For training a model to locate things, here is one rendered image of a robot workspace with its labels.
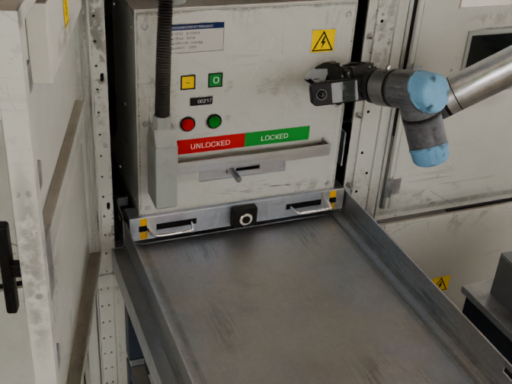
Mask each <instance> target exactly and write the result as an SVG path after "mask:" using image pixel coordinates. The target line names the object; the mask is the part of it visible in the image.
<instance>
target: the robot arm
mask: <svg viewBox="0 0 512 384"><path fill-rule="evenodd" d="M360 63H363V64H360ZM369 66H371V68H370V67H369ZM304 79H305V83H306V84H307V85H308V86H309V97H310V102H311V103H312V104H313V105H314V106H316V107H317V106H323V105H329V104H336V105H341V104H342V103H344V104H346V103H348V102H353V101H364V100H366V101H367V102H369V103H372V104H375V105H379V106H384V107H395V108H399V110H400V113H401V116H402V123H403V126H404V129H405V135H406V138H407V141H408V147H409V152H410V153H411V157H412V161H413V162H414V163H415V164H416V165H417V166H419V167H422V168H430V167H433V166H437V165H440V164H442V163H444V162H445V161H446V160H447V159H448V158H449V156H450V151H449V146H448V145H449V142H448V141H447V137H446V131H445V127H444V123H443V119H446V118H447V117H450V116H452V115H454V114H456V113H458V112H460V111H461V110H464V109H466V108H467V107H471V106H472V105H474V104H477V103H478V102H480V101H483V100H484V99H486V98H489V97H491V96H493V95H495V94H497V93H499V92H501V91H503V90H505V89H508V88H510V87H512V45H511V46H509V47H507V48H505V49H503V50H501V51H499V52H497V53H495V54H493V55H491V56H489V57H487V58H485V59H483V60H481V61H479V62H477V63H475V64H473V65H471V66H469V67H467V68H465V69H463V70H461V71H459V72H457V73H455V74H453V75H451V76H449V77H447V78H444V77H443V76H442V75H441V74H438V73H435V72H428V71H425V70H417V71H416V70H407V69H391V66H386V67H385V68H374V65H373V62H358V61H356V62H350V63H348V64H344V65H342V66H340V63H339V62H338V63H336V62H335V61H329V62H324V63H322V64H320V65H319V66H316V67H315V68H314V69H312V70H311V71H309V72H308V73H307V74H306V76H305V78H304ZM311 79H312V80H311ZM316 79H319V80H321V81H323V82H314V81H313V80H316ZM328 80H329V81H328Z"/></svg>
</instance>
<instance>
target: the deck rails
mask: <svg viewBox="0 0 512 384"><path fill-rule="evenodd" d="M330 215H331V216H332V218H333V219H334V220H335V221H336V222H337V224H338V225H339V226H340V227H341V228H342V229H343V230H344V231H345V232H346V233H347V235H348V236H349V237H350V238H351V240H352V241H353V242H354V243H355V244H356V246H357V247H358V248H359V249H360V250H361V251H362V252H363V253H364V254H365V255H366V257H367V258H368V259H369V260H370V262H371V263H372V264H373V265H374V266H375V268H376V269H377V270H378V271H379V272H380V273H381V274H382V275H383V276H384V277H385V279H386V280H387V281H388V282H389V284H390V285H391V286H392V287H393V288H394V290H395V291H396V292H397V293H398V294H399V295H400V297H401V298H403V300H404V301H405V302H406V303H407V304H408V306H409V307H410V308H411V309H412V310H413V312H414V313H415V314H416V315H417V316H418V318H419V319H420V320H421V321H422V322H423V323H424V324H425V325H426V326H427V328H428V329H429V330H430V331H431V332H432V333H433V335H434V336H435V337H436V338H437V340H438V341H439V342H440V343H441V344H442V345H443V346H444V347H445V348H446V350H447V351H448V352H449V353H450V354H451V355H452V357H453V358H454V359H455V360H456V362H457V363H458V364H459V365H460V366H461V367H462V368H463V369H464V370H465V372H466V373H467V374H468V375H469V376H470V377H471V379H472V380H473V381H474V382H475V384H512V379H511V378H510V377H509V376H508V375H507V374H506V373H505V372H504V369H505V367H506V368H507V369H508V370H509V371H510V372H511V374H512V365H511V364H510V363H509V362H508V360H507V359H506V358H505V357H504V356H503V355H502V354H501V353H500V352H499V351H498V350H497V349H496V348H495V346H494V345H493V344H492V343H491V342H490V341H489V340H488V339H487V338H486V337H485V336H484V335H483V334H482V333H481V332H480V331H479V330H478V329H477V328H476V327H475V326H474V325H473V324H472V323H471V322H470V321H469V320H468V318H467V317H466V316H465V315H464V314H463V313H462V312H461V311H460V310H459V309H458V308H457V307H456V306H455V304H454V303H453V302H452V301H451V300H450V299H449V298H448V297H447V296H446V295H445V294H444V293H443V292H442V291H441V289H440V288H439V287H438V286H437V285H436V284H435V283H434V282H433V281H432V280H431V279H430V278H429V277H428V276H427V275H426V273H425V272H423V271H422V269H420V268H419V266H417V265H416V263H415V262H414V261H413V260H412V259H411V258H410V257H409V256H408V255H407V254H406V253H405V252H404V251H403V250H402V249H401V247H400V246H399V245H398V244H397V243H396V242H395V241H394V240H393V239H392V238H391V237H390V236H389V235H388V233H387V232H386V231H385V230H384V229H383V228H382V227H381V226H380V225H379V224H378V223H377V222H376V221H375V220H374V218H373V217H372V216H371V215H370V214H369V213H368V212H367V211H366V210H365V209H364V208H363V207H362V206H361V205H360V204H359V203H358V202H357V201H356V200H355V199H354V198H353V197H352V196H351V195H350V194H349V193H348V192H347V190H346V189H344V199H343V205H342V208H341V211H338V212H333V213H330ZM125 242H126V246H123V248H124V251H125V252H126V256H127V258H128V260H129V263H130V266H131V268H132V270H133V273H134V276H135V278H136V281H137V283H138V285H139V288H140V291H141V293H142V296H143V299H144V300H145V303H146V306H147V309H148V310H149V314H150V316H151V318H152V321H153V324H154V326H155V329H156V331H157V333H158V336H159V339H160V341H161V343H162V346H163V349H164V351H165V354H166V357H167V358H168V362H169V364H170V366H171V369H172V372H173V374H174V377H175V379H176V382H177V384H201V382H200V380H199V377H198V375H197V372H196V370H195V369H194V365H193V364H192V361H191V359H190V357H189V354H188V352H187V349H186V347H185V346H184V342H183V341H182V338H181V336H180V333H179V331H178V329H177V326H176V324H175V323H174V319H173V318H172V315H171V313H170V310H169V308H168V306H167V303H166V301H165V298H164V296H163V295H162V292H161V290H160V287H159V285H158V283H157V280H156V278H155V275H154V273H153V272H152V268H151V267H150V264H149V262H148V259H147V257H146V255H145V252H144V251H143V249H142V246H141V244H135V242H134V240H133V237H132V235H131V233H130V230H129V228H128V225H127V224H126V222H125Z"/></svg>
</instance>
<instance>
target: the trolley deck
mask: <svg viewBox="0 0 512 384"><path fill-rule="evenodd" d="M141 246H142V249H143V251H144V252H145V255H146V257H147V259H148V262H149V264H150V267H151V268H152V272H153V273H154V275H155V278H156V280H157V283H158V285H159V287H160V290H161V292H162V295H163V296H164V298H165V301H166V303H167V306H168V308H169V310H170V313H171V315H172V318H173V319H174V323H175V324H176V326H177V329H178V331H179V333H180V336H181V338H182V341H183V342H184V346H185V347H186V349H187V352H188V354H189V357H190V359H191V361H192V364H193V365H194V369H195V370H196V372H197V375H198V377H199V380H200V382H201V384H475V382H474V381H473V380H472V379H471V377H470V376H469V375H468V374H467V373H466V372H465V370H464V369H463V368H462V367H461V366H460V365H459V364H458V363H457V362H456V360H455V359H454V358H453V357H452V355H451V354H450V353H449V352H448V351H447V350H446V348H445V347H444V346H443V345H442V344H441V343H440V342H439V341H438V340H437V338H436V337H435V336H434V335H433V333H432V332H431V331H430V330H429V329H428V328H427V326H426V325H425V324H424V323H423V322H422V321H421V320H420V319H419V318H418V316H417V315H416V314H415V313H414V312H413V310H412V309H411V308H410V307H409V306H408V304H407V303H406V302H405V301H404V300H403V298H401V297H400V295H399V294H398V293H397V292H396V291H395V290H394V288H393V287H392V286H391V285H390V284H389V282H388V281H387V280H386V279H385V277H384V276H383V275H382V274H381V273H380V272H379V271H378V270H377V269H376V268H375V266H374V265H373V264H372V263H371V262H370V260H369V259H368V258H367V257H366V255H365V254H364V253H363V252H362V251H361V250H360V249H359V248H358V247H357V246H356V244H355V243H354V242H353V241H352V240H351V238H350V237H349V236H348V235H347V233H346V232H345V231H344V230H343V229H342V228H341V227H340V226H339V225H338V224H337V222H336V221H335V220H334V219H333V218H332V216H331V215H330V214H328V215H323V216H314V217H309V218H305V219H295V220H290V221H286V222H277V223H272V224H267V225H262V226H253V227H248V228H243V229H234V230H229V231H224V232H216V233H210V234H205V235H197V236H192V237H187V238H178V239H173V240H168V241H163V242H154V243H149V244H144V245H141ZM112 265H113V271H114V275H115V277H116V280H117V283H118V286H119V288H120V292H121V294H122V297H123V301H124V302H125V305H126V309H127V311H128V313H129V316H130V320H131V322H132V324H133V328H134V331H135V332H136V336H137V339H138V342H139V345H140V347H141V350H142V353H143V356H144V358H145V361H146V364H147V367H148V369H149V372H150V375H151V377H152V381H153V383H154V384H177V382H176V379H175V377H174V374H173V372H172V369H171V366H170V364H169V362H168V358H167V357H166V354H165V351H164V349H163V346H162V343H161V341H160V339H159V336H158V333H157V331H156V329H155V326H154V324H153V321H152V318H151V316H150V314H149V310H148V309H147V306H146V303H145V300H144V299H143V296H142V293H141V291H140V288H139V285H138V283H137V281H136V278H135V276H134V273H133V270H132V268H131V266H130V263H129V260H128V258H127V256H126V252H125V251H124V248H117V249H113V248H112Z"/></svg>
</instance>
